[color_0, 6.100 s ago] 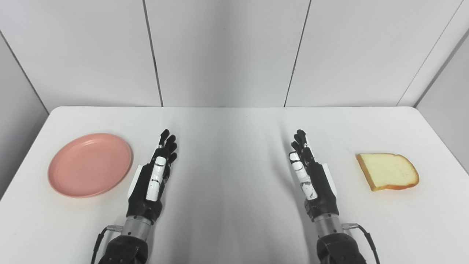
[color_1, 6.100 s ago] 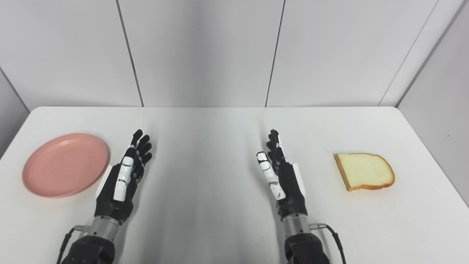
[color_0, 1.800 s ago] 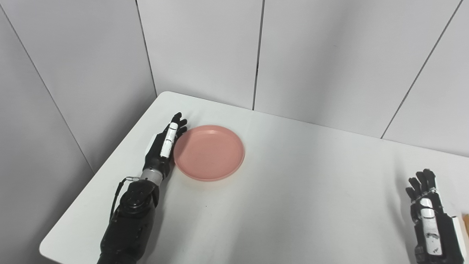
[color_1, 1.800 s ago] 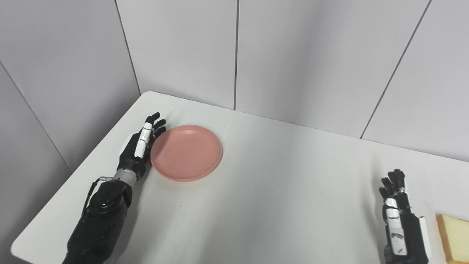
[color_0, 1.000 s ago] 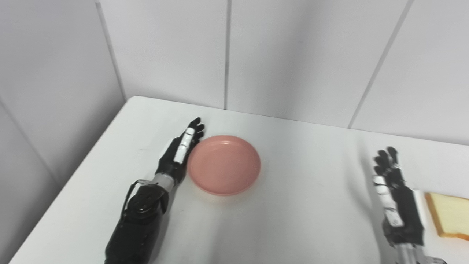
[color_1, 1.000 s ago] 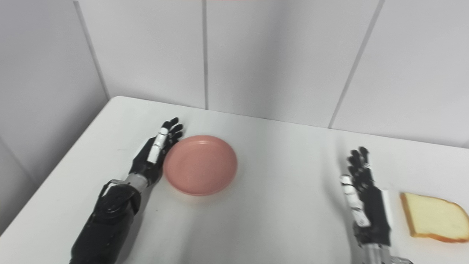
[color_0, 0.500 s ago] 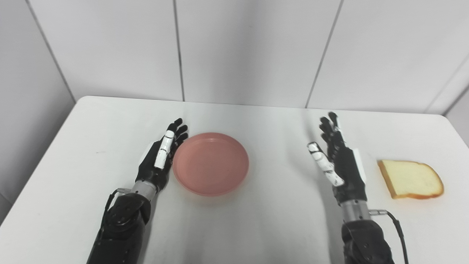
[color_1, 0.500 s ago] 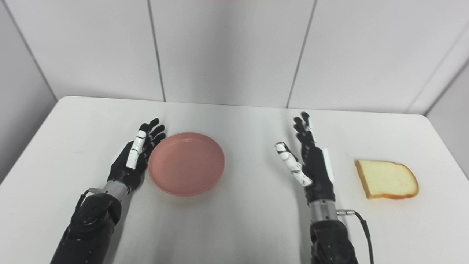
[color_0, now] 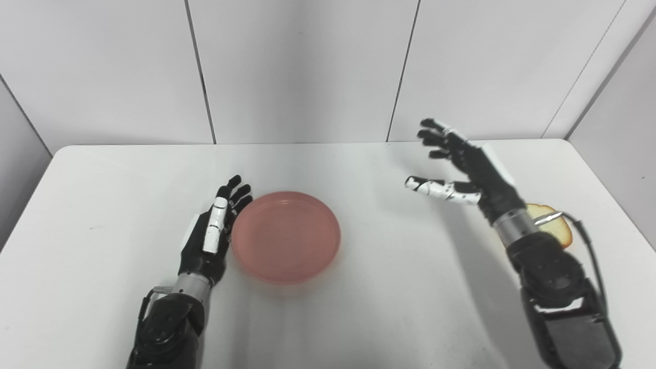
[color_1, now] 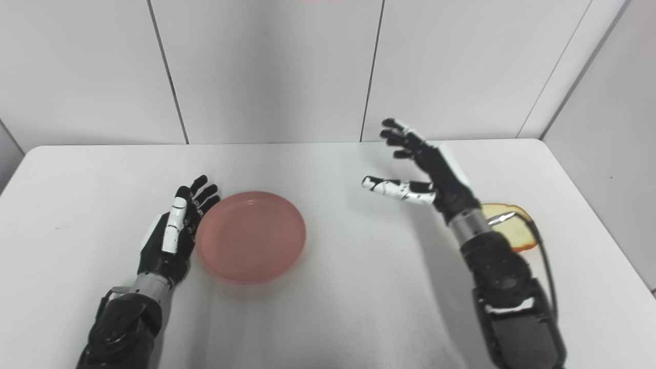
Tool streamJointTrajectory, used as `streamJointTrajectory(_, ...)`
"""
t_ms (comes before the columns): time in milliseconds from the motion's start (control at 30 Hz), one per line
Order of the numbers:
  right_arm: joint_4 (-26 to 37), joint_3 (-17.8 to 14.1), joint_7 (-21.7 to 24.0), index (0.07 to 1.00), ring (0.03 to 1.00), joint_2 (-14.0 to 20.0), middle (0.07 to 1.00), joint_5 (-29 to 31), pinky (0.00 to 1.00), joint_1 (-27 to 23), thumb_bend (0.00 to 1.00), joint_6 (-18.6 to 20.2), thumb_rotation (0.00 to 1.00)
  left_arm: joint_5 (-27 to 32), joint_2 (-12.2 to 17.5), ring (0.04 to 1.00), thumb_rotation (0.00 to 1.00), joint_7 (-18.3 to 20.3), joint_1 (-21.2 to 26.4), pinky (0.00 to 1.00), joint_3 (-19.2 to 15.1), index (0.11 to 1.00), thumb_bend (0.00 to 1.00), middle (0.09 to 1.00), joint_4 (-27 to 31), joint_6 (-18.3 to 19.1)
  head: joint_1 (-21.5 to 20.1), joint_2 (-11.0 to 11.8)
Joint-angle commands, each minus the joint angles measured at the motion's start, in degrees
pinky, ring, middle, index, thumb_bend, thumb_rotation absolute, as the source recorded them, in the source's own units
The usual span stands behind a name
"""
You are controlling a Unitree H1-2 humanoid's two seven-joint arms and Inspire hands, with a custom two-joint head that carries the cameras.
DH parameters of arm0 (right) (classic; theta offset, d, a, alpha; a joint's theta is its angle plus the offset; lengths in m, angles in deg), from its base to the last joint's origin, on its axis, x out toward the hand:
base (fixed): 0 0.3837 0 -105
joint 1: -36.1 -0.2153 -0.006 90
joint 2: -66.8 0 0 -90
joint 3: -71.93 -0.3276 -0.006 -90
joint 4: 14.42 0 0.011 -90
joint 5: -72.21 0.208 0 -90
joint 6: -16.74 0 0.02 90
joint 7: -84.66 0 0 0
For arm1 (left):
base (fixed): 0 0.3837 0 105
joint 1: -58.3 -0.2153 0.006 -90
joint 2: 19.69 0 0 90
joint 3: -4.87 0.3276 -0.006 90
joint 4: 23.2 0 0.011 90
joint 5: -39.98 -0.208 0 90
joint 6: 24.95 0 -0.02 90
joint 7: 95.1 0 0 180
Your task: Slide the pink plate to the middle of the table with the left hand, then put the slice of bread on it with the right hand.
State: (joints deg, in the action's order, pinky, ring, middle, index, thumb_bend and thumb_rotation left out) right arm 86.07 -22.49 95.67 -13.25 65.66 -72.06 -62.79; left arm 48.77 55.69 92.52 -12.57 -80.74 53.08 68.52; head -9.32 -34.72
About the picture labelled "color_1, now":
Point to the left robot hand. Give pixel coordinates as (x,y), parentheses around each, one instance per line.
(166,251)

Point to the slice of bread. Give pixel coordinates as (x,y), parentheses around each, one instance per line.
(515,230)

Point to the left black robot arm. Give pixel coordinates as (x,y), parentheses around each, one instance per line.
(123,323)

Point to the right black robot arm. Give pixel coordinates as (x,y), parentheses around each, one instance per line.
(507,287)

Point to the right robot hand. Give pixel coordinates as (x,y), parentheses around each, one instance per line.
(435,174)

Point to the pink plate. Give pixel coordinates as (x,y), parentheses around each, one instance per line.
(251,236)

